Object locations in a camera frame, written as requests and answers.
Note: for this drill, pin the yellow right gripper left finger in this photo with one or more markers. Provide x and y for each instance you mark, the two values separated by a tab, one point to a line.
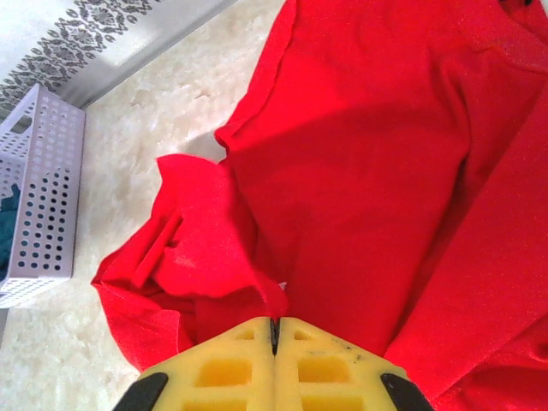
222	372

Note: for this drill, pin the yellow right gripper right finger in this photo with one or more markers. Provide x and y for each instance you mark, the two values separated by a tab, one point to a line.
325	368

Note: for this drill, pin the red t-shirt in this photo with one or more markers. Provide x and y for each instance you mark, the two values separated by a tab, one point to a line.
364	171

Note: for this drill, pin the dark blue cloth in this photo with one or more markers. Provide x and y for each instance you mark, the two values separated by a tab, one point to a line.
6	231

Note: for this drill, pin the lavender perforated plastic basket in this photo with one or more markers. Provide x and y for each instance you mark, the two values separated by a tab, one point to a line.
47	180

